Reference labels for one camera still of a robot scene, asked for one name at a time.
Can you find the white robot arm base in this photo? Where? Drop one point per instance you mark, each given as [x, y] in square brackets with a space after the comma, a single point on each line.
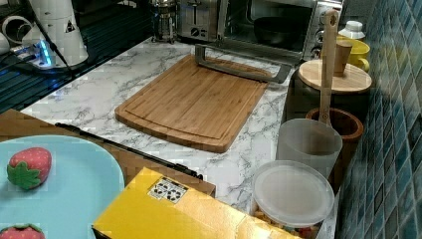
[53, 41]

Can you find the silver toaster oven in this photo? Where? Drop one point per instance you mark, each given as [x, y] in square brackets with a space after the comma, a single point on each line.
[284, 30]

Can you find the bamboo cutting board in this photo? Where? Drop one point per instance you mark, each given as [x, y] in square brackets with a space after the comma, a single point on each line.
[193, 106]

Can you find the frosted plastic cup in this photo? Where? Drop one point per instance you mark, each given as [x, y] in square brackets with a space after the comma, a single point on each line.
[310, 142]

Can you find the silver toaster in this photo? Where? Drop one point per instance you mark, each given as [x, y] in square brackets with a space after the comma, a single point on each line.
[198, 19]

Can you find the yellow cardboard box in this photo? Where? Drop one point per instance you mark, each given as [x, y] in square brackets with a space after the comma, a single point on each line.
[153, 206]

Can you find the glass french press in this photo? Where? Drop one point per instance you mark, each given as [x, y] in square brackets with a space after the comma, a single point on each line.
[163, 20]

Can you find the clear plastic lidded container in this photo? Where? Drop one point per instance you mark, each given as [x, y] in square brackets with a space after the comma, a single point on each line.
[291, 196]

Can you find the brown wooden utensil holder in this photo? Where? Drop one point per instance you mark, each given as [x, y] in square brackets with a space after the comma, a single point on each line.
[350, 129]

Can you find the light blue plate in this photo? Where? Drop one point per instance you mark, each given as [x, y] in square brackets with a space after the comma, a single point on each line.
[83, 180]

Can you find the yellow mug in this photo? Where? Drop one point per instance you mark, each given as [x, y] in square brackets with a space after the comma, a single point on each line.
[358, 53]

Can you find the white lidded jar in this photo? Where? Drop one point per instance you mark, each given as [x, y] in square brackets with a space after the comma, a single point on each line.
[352, 30]

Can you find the red toy strawberry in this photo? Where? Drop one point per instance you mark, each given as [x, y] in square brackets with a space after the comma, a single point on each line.
[29, 168]
[26, 231]

